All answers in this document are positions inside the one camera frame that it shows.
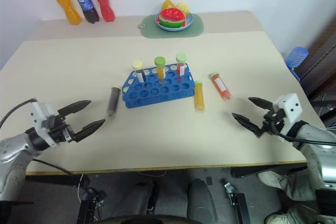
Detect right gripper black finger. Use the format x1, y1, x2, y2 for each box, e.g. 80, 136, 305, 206
248, 97, 274, 110
231, 112, 264, 138

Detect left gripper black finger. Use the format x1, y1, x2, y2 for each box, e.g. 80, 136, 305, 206
58, 100, 92, 117
74, 119, 107, 143

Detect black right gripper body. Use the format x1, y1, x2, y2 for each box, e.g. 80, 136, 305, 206
255, 109, 287, 138

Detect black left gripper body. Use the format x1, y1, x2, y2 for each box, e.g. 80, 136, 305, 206
48, 114, 80, 144

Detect dark liquid tube grey cap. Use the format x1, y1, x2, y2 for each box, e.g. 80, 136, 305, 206
105, 85, 121, 118

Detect red liquid tube green cap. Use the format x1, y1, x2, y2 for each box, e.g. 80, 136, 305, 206
209, 72, 234, 101
175, 53, 188, 76

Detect orange liquid tube green cap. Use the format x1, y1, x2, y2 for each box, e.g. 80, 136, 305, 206
194, 80, 206, 114
154, 56, 167, 80

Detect dark liquid tube yellow cap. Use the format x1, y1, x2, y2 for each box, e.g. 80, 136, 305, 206
131, 60, 146, 83

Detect blue test tube rack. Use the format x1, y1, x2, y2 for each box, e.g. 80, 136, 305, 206
121, 63, 196, 109

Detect blue stacked cups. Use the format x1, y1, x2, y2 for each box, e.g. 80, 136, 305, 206
284, 46, 309, 72

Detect black metal stand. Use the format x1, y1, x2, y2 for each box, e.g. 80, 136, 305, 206
77, 173, 107, 224

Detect dark wooden cabinet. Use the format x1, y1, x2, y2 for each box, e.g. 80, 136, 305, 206
293, 11, 336, 121

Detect grey trouser leg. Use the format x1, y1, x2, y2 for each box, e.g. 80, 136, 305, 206
282, 173, 319, 210

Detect green cutting board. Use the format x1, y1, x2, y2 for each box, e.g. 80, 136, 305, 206
138, 14, 205, 39

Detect light blue plate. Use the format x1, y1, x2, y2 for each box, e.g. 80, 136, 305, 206
154, 12, 195, 32

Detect toy pale yellow fruit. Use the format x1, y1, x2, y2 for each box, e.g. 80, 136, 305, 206
175, 1, 192, 16

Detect toy watermelon slice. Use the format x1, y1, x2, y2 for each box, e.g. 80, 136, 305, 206
157, 8, 188, 29

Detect toy orange yellow fruit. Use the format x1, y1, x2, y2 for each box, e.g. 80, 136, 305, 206
161, 0, 176, 11

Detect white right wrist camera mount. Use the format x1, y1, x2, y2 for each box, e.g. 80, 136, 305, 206
271, 93, 303, 133

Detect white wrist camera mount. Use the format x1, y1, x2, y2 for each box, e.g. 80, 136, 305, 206
29, 100, 58, 147
271, 93, 303, 133

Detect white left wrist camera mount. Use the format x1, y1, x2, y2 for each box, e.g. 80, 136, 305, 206
29, 100, 58, 147

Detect black cable under table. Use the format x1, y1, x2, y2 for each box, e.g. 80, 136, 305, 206
31, 157, 90, 184

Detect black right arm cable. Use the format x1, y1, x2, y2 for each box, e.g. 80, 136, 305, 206
269, 121, 336, 146

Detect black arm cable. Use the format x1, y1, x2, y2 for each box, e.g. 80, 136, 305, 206
269, 121, 336, 146
0, 98, 38, 128

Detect black table frame bar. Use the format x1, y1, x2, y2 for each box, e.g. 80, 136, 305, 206
230, 164, 308, 179

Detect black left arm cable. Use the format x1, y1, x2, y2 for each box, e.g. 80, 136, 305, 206
0, 98, 38, 128

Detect white cable under table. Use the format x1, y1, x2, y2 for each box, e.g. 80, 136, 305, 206
135, 169, 168, 178

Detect black metal bracket with caster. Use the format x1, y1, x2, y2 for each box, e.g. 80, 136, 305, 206
224, 181, 250, 224

